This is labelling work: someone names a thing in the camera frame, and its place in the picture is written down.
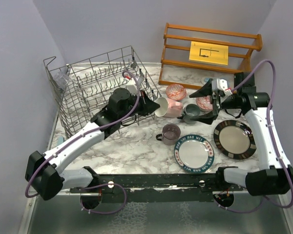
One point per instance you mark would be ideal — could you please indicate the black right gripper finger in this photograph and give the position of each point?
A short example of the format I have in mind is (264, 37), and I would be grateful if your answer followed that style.
(204, 91)
(207, 118)

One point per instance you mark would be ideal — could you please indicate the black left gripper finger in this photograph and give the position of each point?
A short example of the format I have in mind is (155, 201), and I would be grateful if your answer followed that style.
(147, 105)
(142, 114)

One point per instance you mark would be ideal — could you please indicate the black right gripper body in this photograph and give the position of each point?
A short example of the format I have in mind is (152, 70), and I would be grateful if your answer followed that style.
(220, 102)

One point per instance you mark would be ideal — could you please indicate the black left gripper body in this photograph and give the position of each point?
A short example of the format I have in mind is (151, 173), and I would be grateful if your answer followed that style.
(133, 103)

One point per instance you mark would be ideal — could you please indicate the pink mug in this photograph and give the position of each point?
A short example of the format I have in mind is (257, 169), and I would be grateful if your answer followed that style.
(168, 108)

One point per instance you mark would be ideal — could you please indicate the clear octagonal glass tumbler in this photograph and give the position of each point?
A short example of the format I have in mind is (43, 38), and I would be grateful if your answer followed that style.
(62, 80)

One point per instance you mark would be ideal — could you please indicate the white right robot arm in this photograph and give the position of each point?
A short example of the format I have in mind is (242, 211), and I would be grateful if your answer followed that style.
(275, 175)

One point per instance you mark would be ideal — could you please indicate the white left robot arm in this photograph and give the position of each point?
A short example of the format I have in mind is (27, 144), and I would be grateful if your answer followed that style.
(47, 174)

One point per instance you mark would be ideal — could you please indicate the wooden shelf rack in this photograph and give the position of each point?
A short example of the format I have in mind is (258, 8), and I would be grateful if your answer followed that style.
(239, 53)

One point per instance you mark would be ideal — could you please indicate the red patterned bowl far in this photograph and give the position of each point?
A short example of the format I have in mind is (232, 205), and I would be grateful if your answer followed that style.
(204, 104)

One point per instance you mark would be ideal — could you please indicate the grey-green ceramic mug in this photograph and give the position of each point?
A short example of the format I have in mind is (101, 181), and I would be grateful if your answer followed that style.
(189, 111)

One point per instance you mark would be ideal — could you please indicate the red patterned bowl near mug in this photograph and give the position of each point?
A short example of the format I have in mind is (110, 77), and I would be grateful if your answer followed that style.
(176, 92)

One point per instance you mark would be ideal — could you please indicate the dark rimmed beige plate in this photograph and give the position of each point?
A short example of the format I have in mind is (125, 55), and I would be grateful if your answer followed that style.
(234, 139)

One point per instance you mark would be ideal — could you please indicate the purple glass mug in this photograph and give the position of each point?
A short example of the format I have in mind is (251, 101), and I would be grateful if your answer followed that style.
(170, 134)

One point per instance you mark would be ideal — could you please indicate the green rimmed white plate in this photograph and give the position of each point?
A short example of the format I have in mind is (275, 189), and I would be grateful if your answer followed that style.
(194, 154)

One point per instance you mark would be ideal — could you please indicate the yellow book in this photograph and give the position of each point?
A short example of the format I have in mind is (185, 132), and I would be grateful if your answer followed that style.
(209, 53)

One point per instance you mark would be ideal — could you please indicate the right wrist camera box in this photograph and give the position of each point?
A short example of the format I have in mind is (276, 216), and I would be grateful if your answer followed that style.
(221, 85)

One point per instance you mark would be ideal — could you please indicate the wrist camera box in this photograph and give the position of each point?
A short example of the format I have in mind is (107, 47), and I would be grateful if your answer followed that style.
(132, 84)
(221, 85)

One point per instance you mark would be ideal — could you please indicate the grey wire dish rack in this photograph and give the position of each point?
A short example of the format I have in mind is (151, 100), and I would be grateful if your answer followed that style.
(92, 82)

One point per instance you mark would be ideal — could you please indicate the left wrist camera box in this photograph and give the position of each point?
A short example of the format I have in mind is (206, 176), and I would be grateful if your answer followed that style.
(132, 84)

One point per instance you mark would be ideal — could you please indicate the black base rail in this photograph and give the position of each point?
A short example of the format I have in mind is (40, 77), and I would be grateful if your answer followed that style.
(151, 188)

